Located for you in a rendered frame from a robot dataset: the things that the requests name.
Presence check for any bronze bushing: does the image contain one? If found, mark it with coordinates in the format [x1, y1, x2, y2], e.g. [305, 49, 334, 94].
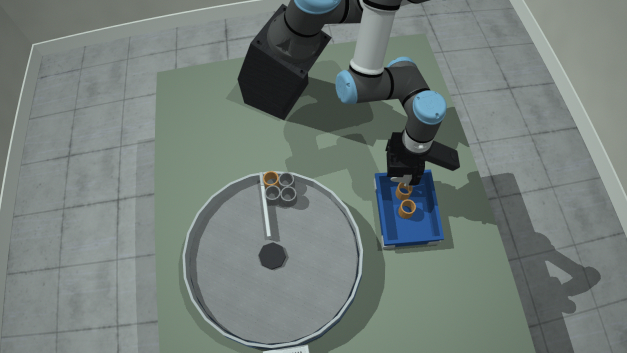
[395, 182, 413, 201]
[263, 171, 280, 188]
[398, 199, 416, 219]

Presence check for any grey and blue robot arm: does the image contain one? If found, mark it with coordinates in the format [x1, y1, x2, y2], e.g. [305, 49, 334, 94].
[267, 0, 460, 171]

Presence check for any grey metal sleeve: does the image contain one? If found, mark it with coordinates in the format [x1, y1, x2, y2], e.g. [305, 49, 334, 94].
[264, 185, 282, 206]
[278, 172, 295, 190]
[280, 186, 298, 207]

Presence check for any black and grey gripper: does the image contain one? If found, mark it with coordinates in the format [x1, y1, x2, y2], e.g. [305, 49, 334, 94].
[385, 130, 434, 187]

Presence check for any grey round turntable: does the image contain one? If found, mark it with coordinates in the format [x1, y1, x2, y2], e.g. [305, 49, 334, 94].
[182, 172, 363, 353]

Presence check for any blue rectangular crate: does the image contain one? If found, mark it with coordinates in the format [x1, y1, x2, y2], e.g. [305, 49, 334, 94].
[373, 169, 444, 249]

